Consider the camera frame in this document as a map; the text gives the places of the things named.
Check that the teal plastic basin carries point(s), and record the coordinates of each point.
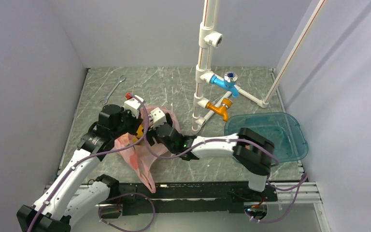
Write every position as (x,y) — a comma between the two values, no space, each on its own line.
(279,127)

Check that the white slanted pole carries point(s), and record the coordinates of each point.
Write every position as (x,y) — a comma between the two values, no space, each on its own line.
(293,51)

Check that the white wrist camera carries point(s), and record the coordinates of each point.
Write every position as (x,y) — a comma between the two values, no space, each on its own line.
(133,104)
(157,117)

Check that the silver wrench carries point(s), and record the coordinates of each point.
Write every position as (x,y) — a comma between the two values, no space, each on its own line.
(105,99)

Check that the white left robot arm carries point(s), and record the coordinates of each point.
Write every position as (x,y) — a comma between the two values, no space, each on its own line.
(90,151)

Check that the yellow fake fruit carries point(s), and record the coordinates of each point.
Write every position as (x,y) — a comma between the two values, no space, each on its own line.
(139,132)

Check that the orange plastic faucet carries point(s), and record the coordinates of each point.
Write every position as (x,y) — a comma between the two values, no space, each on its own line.
(221,110)

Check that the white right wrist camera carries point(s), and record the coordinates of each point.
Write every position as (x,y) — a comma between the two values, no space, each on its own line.
(157,117)

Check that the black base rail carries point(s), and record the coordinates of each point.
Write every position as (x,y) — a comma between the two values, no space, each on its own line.
(232,197)

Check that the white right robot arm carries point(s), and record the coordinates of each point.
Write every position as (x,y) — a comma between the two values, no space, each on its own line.
(253,151)

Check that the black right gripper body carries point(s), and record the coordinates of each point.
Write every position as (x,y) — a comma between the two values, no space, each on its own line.
(152,132)

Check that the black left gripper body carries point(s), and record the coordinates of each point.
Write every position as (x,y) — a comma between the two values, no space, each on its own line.
(129,123)

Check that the white PVC pipe stand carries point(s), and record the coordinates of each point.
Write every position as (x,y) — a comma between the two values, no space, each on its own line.
(209,40)

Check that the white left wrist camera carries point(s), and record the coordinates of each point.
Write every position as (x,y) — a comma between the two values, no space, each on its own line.
(133,104)

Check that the pink plastic bag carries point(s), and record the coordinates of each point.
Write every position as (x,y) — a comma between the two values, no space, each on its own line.
(138,157)

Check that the blue plastic faucet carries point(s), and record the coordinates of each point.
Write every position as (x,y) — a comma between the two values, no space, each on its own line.
(227,83)

